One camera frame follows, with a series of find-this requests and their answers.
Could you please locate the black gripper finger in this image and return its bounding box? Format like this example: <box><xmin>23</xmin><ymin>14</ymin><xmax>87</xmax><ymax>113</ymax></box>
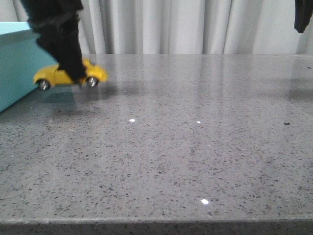
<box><xmin>294</xmin><ymin>0</ymin><xmax>313</xmax><ymax>33</ymax></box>

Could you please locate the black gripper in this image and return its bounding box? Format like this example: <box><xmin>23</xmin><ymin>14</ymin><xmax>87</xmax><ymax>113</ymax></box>
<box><xmin>21</xmin><ymin>0</ymin><xmax>86</xmax><ymax>80</ymax></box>

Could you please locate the yellow toy beetle car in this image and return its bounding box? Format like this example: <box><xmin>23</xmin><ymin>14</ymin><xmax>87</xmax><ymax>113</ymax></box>
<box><xmin>33</xmin><ymin>58</ymin><xmax>108</xmax><ymax>91</ymax></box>

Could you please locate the turquoise blue storage box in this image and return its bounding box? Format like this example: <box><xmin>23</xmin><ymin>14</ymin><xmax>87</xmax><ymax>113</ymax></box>
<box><xmin>0</xmin><ymin>22</ymin><xmax>57</xmax><ymax>111</ymax></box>

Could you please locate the grey pleated curtain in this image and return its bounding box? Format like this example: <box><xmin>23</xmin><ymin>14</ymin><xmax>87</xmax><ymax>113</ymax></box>
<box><xmin>0</xmin><ymin>0</ymin><xmax>313</xmax><ymax>55</ymax></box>

